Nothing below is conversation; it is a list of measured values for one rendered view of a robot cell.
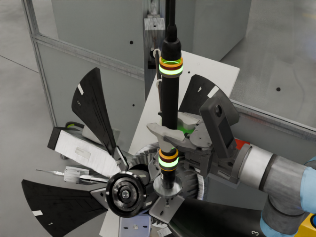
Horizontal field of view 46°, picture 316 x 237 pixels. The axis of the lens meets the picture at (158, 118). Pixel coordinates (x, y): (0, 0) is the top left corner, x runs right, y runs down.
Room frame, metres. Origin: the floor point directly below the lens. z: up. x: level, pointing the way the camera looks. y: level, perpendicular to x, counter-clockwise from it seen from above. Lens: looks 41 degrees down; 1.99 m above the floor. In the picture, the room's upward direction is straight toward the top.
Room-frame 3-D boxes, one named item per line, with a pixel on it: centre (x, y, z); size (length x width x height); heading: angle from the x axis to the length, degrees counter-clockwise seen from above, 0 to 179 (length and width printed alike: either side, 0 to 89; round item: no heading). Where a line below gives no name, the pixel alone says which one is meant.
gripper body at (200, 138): (0.52, -0.12, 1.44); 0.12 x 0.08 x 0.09; 58
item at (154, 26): (1.20, 0.01, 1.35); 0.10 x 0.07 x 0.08; 3
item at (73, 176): (0.77, 0.27, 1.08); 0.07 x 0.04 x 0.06; 69
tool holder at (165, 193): (0.59, -0.02, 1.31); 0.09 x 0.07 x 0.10; 3
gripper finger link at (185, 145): (0.53, -0.06, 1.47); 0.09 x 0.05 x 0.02; 68
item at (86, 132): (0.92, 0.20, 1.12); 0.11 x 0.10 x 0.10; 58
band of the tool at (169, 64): (0.58, -0.02, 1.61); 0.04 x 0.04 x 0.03
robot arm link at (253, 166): (0.48, -0.19, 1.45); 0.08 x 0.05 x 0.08; 148
